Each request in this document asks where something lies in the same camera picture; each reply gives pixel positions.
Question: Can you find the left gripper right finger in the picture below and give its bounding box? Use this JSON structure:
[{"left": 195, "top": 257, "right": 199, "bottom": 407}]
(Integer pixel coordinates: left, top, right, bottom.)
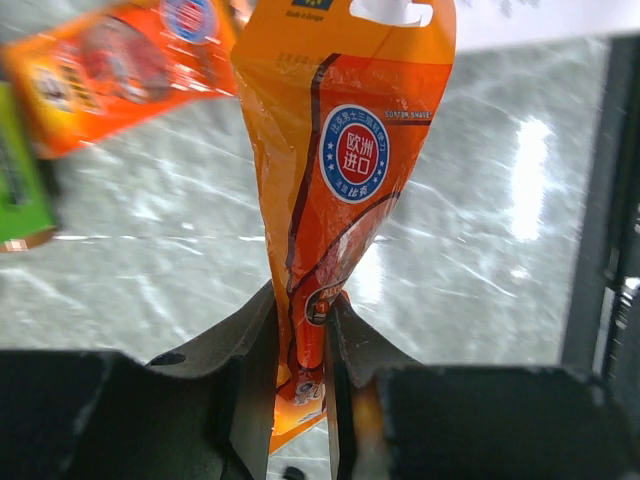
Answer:
[{"left": 325, "top": 297, "right": 639, "bottom": 479}]

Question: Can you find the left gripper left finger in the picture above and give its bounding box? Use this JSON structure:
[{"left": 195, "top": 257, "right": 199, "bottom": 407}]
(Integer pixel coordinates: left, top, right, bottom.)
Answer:
[{"left": 1, "top": 285, "right": 279, "bottom": 479}]

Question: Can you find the black green razor box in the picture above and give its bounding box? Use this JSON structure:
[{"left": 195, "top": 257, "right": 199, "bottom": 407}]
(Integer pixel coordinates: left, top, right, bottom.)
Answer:
[{"left": 1, "top": 80, "right": 57, "bottom": 253}]

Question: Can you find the orange razor pack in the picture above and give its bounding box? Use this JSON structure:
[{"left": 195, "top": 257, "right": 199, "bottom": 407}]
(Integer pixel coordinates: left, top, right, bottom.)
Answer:
[
  {"left": 231, "top": 1, "right": 457, "bottom": 450},
  {"left": 1, "top": 1, "right": 252, "bottom": 159}
]

